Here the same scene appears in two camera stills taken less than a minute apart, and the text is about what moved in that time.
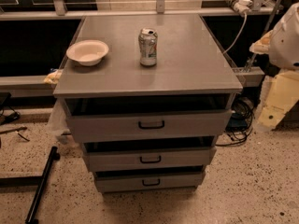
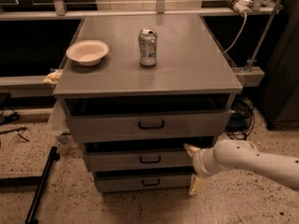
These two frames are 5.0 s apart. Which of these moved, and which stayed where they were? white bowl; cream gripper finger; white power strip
Moved: cream gripper finger
Stayed: white power strip; white bowl
